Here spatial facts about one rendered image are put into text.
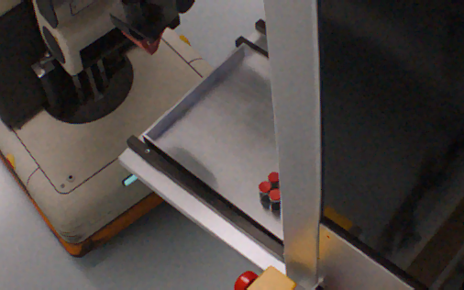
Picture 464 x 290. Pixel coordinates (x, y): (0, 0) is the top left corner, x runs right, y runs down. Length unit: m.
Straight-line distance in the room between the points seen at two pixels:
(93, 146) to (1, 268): 0.50
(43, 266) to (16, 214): 0.21
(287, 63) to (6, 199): 1.87
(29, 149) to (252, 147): 0.98
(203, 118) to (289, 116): 0.65
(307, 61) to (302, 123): 0.11
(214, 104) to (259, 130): 0.10
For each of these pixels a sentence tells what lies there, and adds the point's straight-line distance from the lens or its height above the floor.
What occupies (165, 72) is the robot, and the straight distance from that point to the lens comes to 2.44.
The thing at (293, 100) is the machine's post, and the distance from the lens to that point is 0.92.
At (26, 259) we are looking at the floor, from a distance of 2.55.
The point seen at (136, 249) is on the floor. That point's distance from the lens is 2.48.
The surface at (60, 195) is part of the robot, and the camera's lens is 2.28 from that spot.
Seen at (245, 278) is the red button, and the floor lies 1.02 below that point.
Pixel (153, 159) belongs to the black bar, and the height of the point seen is 0.90.
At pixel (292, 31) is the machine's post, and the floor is 1.54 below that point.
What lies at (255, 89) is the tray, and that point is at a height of 0.88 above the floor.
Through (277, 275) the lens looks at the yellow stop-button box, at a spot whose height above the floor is 1.03.
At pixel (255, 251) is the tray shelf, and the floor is 0.88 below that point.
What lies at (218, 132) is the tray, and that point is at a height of 0.88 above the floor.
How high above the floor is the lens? 2.17
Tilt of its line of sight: 56 degrees down
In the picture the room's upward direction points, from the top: 9 degrees counter-clockwise
